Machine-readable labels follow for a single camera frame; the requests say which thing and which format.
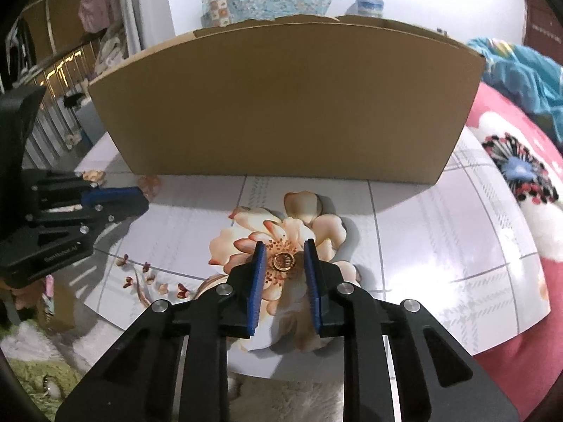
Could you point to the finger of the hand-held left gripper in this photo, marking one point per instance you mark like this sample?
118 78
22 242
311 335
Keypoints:
52 252
116 197

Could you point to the white clothes pile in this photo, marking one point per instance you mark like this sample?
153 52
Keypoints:
112 50

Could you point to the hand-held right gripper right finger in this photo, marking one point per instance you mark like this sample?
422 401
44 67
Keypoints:
313 292

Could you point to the metal railing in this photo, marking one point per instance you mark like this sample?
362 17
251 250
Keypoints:
52 110

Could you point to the pink floral bed sheet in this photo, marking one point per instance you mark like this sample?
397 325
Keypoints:
523 360

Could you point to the brown wooden wardrobe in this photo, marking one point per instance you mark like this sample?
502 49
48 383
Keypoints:
61 4

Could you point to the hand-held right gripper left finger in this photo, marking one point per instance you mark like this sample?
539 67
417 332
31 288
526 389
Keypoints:
257 292

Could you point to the brown wooden door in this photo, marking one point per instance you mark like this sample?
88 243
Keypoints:
543 22

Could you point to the blue printed blanket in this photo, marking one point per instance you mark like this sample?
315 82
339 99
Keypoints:
523 74

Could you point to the brown cardboard box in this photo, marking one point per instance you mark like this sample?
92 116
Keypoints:
286 105

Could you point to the pink hanging clothing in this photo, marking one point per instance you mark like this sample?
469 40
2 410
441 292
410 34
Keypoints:
99 6

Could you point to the blue water jug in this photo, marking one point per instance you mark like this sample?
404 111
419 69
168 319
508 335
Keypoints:
367 6

